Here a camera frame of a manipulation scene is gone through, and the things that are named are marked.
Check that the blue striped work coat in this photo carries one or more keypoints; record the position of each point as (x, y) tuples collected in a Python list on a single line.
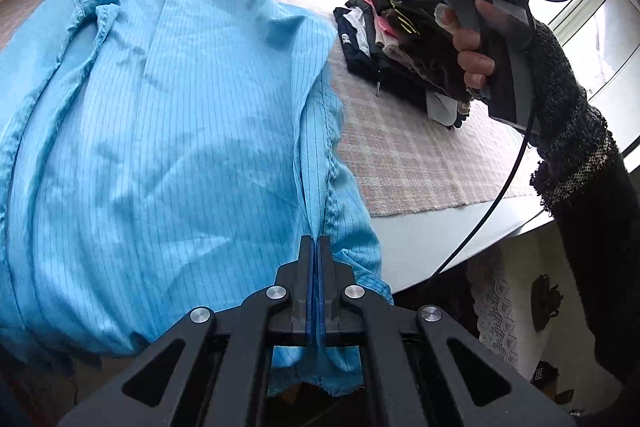
[(175, 132)]

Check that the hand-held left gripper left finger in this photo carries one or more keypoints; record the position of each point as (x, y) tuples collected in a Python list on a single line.
[(309, 312)]

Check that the pink plaid tablecloth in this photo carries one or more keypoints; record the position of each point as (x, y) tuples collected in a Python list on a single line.
[(415, 157)]

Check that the person's right hand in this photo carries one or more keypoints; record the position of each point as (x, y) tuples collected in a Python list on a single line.
[(472, 39)]

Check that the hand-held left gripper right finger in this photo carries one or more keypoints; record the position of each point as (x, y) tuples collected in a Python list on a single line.
[(324, 312)]

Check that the person's right forearm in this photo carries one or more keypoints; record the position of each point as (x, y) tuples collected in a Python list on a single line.
[(575, 122)]

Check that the stack of folded clothes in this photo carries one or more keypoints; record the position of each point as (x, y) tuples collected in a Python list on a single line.
[(400, 57)]

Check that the white lace cloth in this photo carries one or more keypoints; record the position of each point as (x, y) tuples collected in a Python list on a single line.
[(495, 302)]

